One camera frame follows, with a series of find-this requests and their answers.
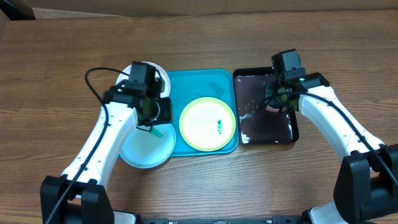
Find yellow-green rimmed plate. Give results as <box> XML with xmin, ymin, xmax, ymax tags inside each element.
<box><xmin>179</xmin><ymin>97</ymin><xmax>236</xmax><ymax>152</ymax></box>

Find green stain on yellow plate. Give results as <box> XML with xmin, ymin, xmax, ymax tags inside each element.
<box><xmin>217</xmin><ymin>120</ymin><xmax>223</xmax><ymax>134</ymax></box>

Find teal plastic serving tray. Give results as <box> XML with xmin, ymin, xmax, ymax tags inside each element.
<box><xmin>167</xmin><ymin>69</ymin><xmax>239</xmax><ymax>157</ymax></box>

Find white plate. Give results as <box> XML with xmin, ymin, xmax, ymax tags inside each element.
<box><xmin>115</xmin><ymin>61</ymin><xmax>171</xmax><ymax>98</ymax></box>

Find green sponge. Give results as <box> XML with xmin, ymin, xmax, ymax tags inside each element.
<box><xmin>266</xmin><ymin>106</ymin><xmax>279</xmax><ymax>113</ymax></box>

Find light blue plate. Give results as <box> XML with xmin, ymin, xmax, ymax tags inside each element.
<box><xmin>119</xmin><ymin>124</ymin><xmax>177</xmax><ymax>169</ymax></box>

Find dark object top left corner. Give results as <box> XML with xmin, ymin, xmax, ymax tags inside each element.
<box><xmin>1</xmin><ymin>0</ymin><xmax>36</xmax><ymax>21</ymax></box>

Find black water tray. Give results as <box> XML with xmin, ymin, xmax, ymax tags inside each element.
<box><xmin>233</xmin><ymin>67</ymin><xmax>299</xmax><ymax>146</ymax></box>

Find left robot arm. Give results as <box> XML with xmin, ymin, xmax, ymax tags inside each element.
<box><xmin>40</xmin><ymin>74</ymin><xmax>176</xmax><ymax>224</ymax></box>

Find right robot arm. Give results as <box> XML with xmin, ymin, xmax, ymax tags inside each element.
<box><xmin>258</xmin><ymin>73</ymin><xmax>397</xmax><ymax>223</ymax></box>

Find green stain on blue plate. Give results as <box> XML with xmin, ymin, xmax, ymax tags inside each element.
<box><xmin>150</xmin><ymin>129</ymin><xmax>164</xmax><ymax>138</ymax></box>

